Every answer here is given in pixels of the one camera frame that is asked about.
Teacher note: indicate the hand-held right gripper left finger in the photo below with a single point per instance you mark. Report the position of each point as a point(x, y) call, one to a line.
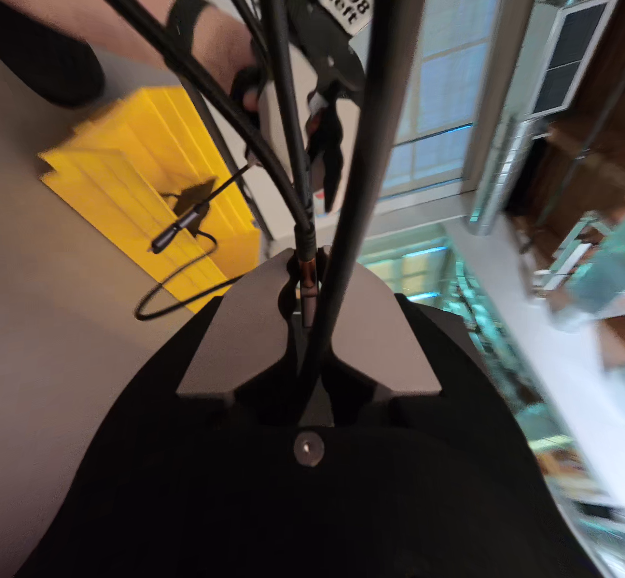
point(239, 338)

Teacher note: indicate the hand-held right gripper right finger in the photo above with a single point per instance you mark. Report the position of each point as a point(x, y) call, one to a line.
point(386, 343)

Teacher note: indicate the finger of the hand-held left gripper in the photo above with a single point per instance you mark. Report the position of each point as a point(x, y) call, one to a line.
point(350, 129)

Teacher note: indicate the yellow plastic bin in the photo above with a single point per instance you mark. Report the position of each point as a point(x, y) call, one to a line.
point(122, 148)

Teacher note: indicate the person's left hand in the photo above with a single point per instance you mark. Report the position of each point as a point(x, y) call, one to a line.
point(225, 46)

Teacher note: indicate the large glass window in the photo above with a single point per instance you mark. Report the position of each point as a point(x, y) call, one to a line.
point(440, 100)

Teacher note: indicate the black wrist band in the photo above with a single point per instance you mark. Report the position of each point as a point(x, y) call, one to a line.
point(189, 17)

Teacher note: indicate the silver ventilation ducts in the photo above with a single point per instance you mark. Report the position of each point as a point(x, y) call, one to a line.
point(498, 173)

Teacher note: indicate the white air vent grille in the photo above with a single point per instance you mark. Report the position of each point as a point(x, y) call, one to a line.
point(571, 50)

